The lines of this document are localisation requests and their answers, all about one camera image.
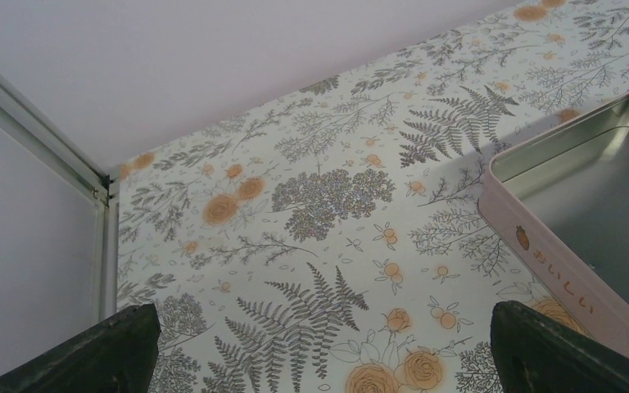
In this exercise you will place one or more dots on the aluminium corner post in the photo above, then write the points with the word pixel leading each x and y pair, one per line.
pixel 40 137

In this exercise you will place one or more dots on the floral patterned table mat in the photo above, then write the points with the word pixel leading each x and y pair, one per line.
pixel 329 241

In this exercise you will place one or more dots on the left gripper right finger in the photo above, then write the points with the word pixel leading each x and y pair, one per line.
pixel 534 353

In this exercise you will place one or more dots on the silver metal tin tray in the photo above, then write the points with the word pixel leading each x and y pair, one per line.
pixel 560 201

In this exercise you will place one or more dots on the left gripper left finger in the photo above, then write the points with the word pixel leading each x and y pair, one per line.
pixel 118 354

